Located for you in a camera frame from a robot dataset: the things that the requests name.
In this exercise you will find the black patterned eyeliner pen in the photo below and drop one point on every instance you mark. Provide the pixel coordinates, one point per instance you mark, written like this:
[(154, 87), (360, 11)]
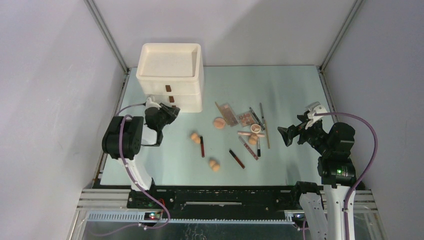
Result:
[(257, 120)]

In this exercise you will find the pink concealer tube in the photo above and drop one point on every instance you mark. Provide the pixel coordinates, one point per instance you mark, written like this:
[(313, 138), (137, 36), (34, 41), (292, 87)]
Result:
[(245, 133)]

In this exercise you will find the red lip gloss black cap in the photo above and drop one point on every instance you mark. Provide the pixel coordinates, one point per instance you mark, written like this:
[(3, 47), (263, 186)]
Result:
[(202, 147)]

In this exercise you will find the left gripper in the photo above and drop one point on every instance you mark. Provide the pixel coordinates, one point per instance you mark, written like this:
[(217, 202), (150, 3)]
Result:
[(171, 112)]

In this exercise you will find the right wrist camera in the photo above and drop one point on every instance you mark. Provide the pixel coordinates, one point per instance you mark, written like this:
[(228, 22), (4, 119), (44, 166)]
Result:
[(313, 111)]

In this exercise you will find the small square blush palette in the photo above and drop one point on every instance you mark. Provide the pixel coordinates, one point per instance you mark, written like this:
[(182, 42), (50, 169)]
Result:
[(246, 119)]

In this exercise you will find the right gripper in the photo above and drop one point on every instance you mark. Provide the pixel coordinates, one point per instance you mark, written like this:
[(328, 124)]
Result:
[(287, 133)]

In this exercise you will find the clear mascara tube black cap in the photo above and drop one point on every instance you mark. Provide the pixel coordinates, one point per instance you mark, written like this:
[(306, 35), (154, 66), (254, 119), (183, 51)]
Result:
[(258, 147)]

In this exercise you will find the aluminium frame rail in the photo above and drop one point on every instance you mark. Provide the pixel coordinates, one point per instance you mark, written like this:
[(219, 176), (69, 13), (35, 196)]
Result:
[(106, 33)]

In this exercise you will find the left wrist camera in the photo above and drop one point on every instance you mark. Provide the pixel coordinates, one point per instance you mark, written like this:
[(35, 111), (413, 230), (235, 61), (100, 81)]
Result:
[(150, 103)]

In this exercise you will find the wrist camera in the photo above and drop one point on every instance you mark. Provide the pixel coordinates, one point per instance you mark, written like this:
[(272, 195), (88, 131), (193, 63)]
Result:
[(150, 103), (313, 111)]

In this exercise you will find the round cream compact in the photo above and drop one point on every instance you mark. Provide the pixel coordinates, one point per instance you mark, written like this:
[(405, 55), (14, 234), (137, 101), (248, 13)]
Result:
[(255, 128)]

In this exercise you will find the red lettered lip gloss tube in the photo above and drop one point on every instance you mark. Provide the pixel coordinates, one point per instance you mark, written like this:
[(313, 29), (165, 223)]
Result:
[(248, 148)]

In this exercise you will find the peach beauty sponge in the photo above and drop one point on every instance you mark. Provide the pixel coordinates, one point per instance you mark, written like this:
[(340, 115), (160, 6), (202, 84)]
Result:
[(253, 139), (214, 165), (195, 138)]

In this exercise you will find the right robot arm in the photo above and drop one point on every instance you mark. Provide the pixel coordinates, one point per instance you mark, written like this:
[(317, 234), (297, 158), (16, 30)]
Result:
[(328, 216)]

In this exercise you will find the long eyeshadow palette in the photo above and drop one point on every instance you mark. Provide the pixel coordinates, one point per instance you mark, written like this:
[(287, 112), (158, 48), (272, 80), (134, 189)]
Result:
[(229, 115)]

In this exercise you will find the patterned silver eyeliner pen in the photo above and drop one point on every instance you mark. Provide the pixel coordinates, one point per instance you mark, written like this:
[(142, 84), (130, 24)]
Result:
[(254, 116)]

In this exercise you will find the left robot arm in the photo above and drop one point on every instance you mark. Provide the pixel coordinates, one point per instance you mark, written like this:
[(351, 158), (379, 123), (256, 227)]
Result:
[(126, 135)]

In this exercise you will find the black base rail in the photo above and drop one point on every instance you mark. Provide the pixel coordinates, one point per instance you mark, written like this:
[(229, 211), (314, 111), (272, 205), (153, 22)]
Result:
[(233, 203)]

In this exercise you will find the dark red lip gloss tube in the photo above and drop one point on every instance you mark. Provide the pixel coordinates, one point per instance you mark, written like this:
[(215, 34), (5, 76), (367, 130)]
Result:
[(236, 158)]

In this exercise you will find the white drawer organizer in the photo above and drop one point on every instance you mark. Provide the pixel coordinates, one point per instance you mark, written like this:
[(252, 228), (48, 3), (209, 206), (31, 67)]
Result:
[(173, 73)]

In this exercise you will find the round peach powder puff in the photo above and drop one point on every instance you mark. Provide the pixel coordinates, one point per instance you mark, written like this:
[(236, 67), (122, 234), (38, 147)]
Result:
[(219, 123)]

